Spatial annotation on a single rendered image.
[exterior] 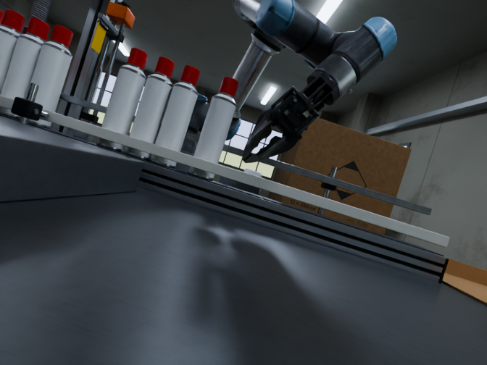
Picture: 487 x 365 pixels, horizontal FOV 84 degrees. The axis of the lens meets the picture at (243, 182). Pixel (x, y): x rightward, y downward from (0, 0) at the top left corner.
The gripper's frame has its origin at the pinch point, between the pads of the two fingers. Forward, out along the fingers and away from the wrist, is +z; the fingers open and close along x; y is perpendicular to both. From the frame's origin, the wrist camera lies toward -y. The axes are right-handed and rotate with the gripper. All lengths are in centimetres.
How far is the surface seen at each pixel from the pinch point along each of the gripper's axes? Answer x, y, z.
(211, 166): -3.1, 4.4, 6.6
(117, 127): -21.3, 2.7, 15.1
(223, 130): -7.0, 2.1, 0.2
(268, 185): 6.7, 4.4, 1.1
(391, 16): -24, -230, -225
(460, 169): 140, -225, -166
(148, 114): -19.0, 2.8, 8.9
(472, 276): 57, -12, -21
